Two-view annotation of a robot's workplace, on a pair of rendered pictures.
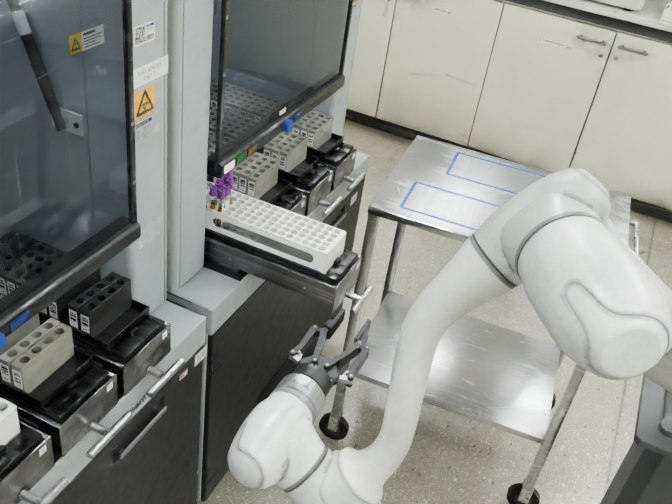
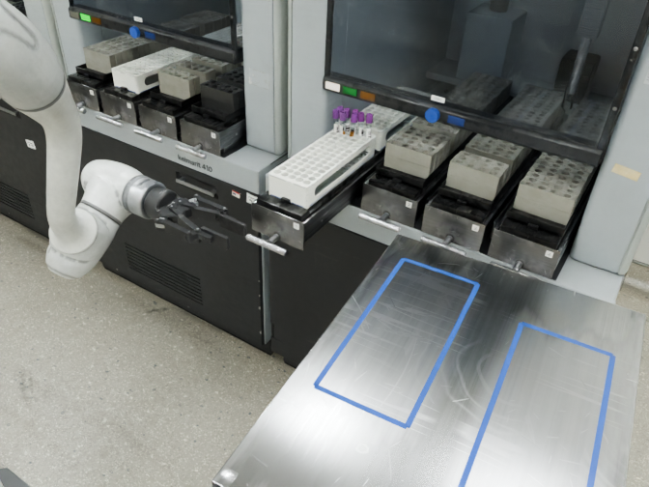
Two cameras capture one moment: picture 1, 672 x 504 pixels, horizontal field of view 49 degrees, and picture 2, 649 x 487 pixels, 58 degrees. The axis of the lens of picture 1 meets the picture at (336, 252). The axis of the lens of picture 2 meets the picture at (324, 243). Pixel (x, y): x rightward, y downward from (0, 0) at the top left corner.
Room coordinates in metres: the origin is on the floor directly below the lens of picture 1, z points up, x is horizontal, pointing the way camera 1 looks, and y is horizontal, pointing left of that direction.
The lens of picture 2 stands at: (1.55, -1.00, 1.48)
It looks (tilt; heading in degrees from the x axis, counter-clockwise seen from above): 36 degrees down; 101
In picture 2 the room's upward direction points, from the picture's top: 3 degrees clockwise
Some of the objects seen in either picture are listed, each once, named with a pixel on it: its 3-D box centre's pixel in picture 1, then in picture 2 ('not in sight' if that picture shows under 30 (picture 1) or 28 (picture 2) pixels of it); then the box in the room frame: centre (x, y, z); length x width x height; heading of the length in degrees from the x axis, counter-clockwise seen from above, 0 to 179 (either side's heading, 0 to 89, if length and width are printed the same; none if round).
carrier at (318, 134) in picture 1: (320, 133); (544, 202); (1.78, 0.09, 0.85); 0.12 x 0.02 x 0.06; 160
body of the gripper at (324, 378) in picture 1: (315, 375); (170, 208); (1.00, 0.00, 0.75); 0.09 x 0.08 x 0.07; 161
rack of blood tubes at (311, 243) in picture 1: (273, 231); (324, 165); (1.31, 0.14, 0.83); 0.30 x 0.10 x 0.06; 71
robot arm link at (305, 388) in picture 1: (297, 400); (147, 198); (0.93, 0.02, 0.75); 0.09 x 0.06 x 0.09; 71
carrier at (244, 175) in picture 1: (254, 176); (413, 156); (1.50, 0.21, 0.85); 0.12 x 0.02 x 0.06; 160
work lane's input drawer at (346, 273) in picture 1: (217, 231); (353, 162); (1.36, 0.27, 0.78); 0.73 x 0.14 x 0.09; 71
